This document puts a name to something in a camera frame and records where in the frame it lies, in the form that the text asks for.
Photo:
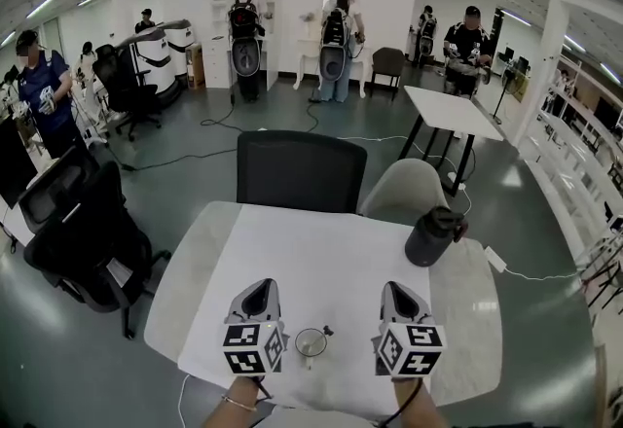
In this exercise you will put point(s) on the black kettle jug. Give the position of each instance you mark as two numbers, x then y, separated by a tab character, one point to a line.
428	241

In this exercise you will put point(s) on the black armrest office chair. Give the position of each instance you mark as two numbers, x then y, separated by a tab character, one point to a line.
121	85

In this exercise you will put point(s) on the white and black robot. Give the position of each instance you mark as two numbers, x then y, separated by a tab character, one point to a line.
153	61
181	42

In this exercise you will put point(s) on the white dressing table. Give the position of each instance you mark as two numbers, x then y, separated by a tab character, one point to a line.
306	51

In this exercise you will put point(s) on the small metal spoon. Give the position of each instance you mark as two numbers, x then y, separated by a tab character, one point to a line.
319	339

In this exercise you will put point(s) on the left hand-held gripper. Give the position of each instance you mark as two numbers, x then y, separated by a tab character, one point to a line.
245	348

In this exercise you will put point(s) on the white desk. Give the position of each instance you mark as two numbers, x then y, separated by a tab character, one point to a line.
12	222

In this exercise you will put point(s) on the brown chair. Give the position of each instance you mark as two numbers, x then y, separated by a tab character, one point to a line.
387	66

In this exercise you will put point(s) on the person's right forearm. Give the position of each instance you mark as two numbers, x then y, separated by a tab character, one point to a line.
414	406

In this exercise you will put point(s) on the black high-back office chair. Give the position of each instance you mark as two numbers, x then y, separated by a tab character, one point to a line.
92	246
48	197

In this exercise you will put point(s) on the white table with black legs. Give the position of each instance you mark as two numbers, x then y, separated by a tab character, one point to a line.
452	110

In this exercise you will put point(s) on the person's left forearm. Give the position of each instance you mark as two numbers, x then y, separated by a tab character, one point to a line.
233	406

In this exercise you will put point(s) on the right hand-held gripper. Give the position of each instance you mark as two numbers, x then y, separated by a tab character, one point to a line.
411	350

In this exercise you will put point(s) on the white power adapter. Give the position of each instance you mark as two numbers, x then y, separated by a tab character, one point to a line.
495	258

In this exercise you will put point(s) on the black computer monitor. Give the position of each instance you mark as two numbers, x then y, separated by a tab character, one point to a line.
14	163

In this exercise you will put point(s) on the white paper sheet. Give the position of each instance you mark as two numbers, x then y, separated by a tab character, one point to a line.
321	260

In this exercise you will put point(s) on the beige shell chair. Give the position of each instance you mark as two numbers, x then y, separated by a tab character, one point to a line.
404	192

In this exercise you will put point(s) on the cardboard box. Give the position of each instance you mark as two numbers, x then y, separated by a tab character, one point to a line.
194	66

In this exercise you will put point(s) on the grey table with black legs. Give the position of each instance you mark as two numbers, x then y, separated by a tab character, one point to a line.
467	329

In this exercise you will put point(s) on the person's white shirt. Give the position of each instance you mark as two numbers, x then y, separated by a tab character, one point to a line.
321	420

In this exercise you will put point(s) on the white shelving rack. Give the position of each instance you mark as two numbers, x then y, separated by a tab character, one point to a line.
569	139

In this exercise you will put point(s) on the black mesh chair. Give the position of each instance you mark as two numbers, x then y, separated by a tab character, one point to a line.
299	173

